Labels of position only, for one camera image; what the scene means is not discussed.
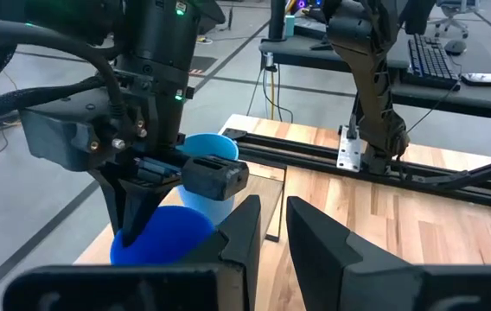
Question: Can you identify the black backlit keyboard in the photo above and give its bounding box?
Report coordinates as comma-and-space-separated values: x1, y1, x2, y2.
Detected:
406, 33, 462, 92

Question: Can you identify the small teal box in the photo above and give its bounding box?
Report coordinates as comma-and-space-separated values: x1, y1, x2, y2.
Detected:
284, 14, 297, 39

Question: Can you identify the dark grey desk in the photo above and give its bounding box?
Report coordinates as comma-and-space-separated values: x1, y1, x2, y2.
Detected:
258, 33, 491, 119

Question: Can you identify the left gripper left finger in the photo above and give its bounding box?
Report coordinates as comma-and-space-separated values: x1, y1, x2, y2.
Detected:
180, 194, 264, 311

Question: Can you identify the black monitor pole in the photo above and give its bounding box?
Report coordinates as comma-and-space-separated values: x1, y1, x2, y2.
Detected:
268, 0, 289, 42

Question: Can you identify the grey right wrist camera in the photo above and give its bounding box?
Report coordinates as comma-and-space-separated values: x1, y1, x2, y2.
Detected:
19, 86, 148, 173

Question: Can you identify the grey office chair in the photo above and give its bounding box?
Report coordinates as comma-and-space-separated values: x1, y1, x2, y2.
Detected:
432, 0, 481, 40

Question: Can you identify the dark blue plastic mug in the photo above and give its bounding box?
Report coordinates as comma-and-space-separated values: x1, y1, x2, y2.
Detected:
109, 206, 217, 266

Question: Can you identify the braided black cable sleeve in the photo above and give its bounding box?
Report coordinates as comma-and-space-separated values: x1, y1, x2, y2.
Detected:
0, 42, 109, 127

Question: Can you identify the black smartphone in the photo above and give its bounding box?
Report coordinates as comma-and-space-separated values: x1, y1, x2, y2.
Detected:
460, 72, 491, 89

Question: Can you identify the black aluminium table frame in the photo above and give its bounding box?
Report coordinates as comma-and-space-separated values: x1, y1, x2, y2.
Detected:
221, 126, 491, 213

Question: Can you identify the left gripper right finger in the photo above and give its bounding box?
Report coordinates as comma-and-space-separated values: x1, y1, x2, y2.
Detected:
286, 195, 424, 311

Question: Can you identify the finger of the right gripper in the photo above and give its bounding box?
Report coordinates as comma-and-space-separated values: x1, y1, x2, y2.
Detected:
88, 168, 122, 237
118, 179, 174, 250

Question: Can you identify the silver mounting bracket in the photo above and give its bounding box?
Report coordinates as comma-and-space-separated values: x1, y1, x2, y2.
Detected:
335, 124, 364, 173

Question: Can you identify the smooth black cable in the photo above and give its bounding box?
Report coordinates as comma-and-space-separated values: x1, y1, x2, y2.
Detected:
0, 17, 126, 127

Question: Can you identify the light blue plastic cup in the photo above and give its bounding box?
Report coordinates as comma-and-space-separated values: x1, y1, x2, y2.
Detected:
175, 132, 240, 226

